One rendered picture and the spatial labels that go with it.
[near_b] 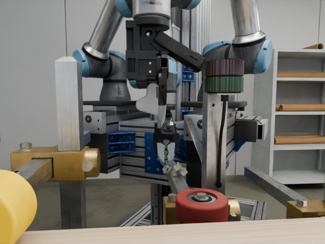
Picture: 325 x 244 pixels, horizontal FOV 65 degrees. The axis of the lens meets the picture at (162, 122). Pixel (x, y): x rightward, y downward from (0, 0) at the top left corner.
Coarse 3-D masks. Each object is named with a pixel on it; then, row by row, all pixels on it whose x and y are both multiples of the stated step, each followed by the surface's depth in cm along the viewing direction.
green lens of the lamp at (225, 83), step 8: (208, 80) 39; (216, 80) 38; (224, 80) 38; (232, 80) 38; (240, 80) 38; (208, 88) 39; (216, 88) 38; (224, 88) 38; (232, 88) 38; (240, 88) 39
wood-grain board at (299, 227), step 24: (24, 240) 29; (48, 240) 29; (72, 240) 29; (96, 240) 29; (120, 240) 29; (144, 240) 29; (168, 240) 29; (192, 240) 29; (216, 240) 29; (240, 240) 29; (264, 240) 29; (288, 240) 29; (312, 240) 29
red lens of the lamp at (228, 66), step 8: (208, 64) 39; (216, 64) 38; (224, 64) 38; (232, 64) 38; (240, 64) 38; (208, 72) 39; (216, 72) 38; (224, 72) 38; (232, 72) 38; (240, 72) 38
